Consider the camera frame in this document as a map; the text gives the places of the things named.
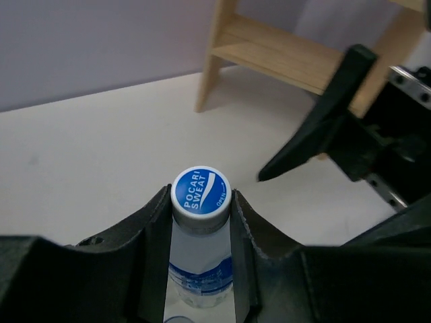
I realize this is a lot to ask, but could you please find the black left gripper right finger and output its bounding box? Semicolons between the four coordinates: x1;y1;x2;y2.
230;191;430;322

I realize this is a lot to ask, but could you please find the wooden shelf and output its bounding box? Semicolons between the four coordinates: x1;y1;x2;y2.
195;1;427;116

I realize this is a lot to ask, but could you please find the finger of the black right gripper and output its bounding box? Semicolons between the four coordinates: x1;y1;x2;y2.
257;44;377;182

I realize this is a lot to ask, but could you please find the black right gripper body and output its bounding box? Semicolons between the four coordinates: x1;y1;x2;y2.
327;66;430;205

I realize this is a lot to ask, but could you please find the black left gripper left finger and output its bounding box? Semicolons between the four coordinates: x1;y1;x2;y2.
1;186;172;322

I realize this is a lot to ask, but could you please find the blue-cap water bottle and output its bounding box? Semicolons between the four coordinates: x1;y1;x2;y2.
164;166;234;322

